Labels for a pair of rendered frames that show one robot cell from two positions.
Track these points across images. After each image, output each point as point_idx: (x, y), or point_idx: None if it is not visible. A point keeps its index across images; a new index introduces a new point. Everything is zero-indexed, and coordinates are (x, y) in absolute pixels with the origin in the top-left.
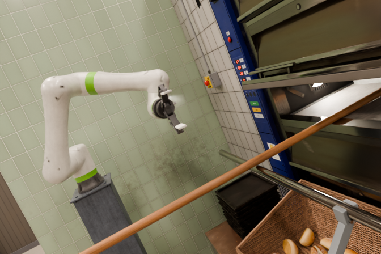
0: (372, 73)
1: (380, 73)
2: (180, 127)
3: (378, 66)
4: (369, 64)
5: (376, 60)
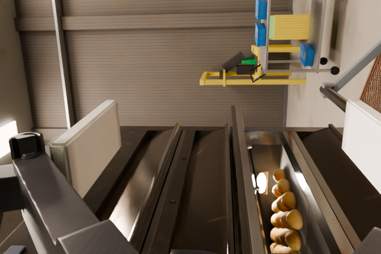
0: (258, 249)
1: (257, 243)
2: (347, 106)
3: (249, 245)
4: (246, 253)
5: (242, 248)
